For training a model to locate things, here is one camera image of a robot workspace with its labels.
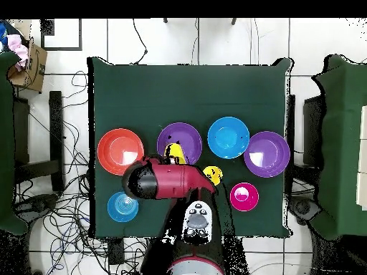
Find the black square frame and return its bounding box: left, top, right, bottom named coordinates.
left=39, top=18, right=83, bottom=52

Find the cardboard box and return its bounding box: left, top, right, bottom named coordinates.
left=6, top=19, right=49, bottom=93

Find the black cable with connector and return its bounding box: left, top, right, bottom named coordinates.
left=132, top=18, right=149, bottom=65

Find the black chair base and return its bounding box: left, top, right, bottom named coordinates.
left=12, top=193, right=59, bottom=227
left=287, top=196, right=323, bottom=226

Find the blue item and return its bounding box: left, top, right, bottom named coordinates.
left=0, top=22, right=12, bottom=52

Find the black cabinet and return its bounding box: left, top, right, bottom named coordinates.
left=302, top=95, right=326, bottom=168

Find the orange large bowl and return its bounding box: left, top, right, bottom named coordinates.
left=97, top=127, right=145, bottom=176

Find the yellow smooth cup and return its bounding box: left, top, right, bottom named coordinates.
left=163, top=142, right=187, bottom=165

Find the blue large bowl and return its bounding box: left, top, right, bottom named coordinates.
left=206, top=115, right=251, bottom=160

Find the black power strip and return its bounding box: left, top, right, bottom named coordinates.
left=108, top=237, right=125, bottom=266

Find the green cloth covered table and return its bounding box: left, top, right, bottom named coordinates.
left=0, top=51, right=29, bottom=236
left=310, top=54, right=367, bottom=241

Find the pink-red small bowl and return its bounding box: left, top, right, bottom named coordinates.
left=229, top=182, right=260, bottom=213

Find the tangle of black cables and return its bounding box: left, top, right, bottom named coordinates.
left=12, top=69, right=150, bottom=275

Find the black metal stand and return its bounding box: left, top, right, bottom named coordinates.
left=12, top=90, right=66, bottom=193

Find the dark green tablecloth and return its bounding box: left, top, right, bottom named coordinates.
left=87, top=56, right=294, bottom=239

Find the pink cloth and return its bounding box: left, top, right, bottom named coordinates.
left=6, top=34, right=29, bottom=72

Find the blue small bowl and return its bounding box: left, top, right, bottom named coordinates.
left=106, top=190, right=140, bottom=223

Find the yellow stepped cup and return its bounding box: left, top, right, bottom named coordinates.
left=202, top=165, right=224, bottom=186

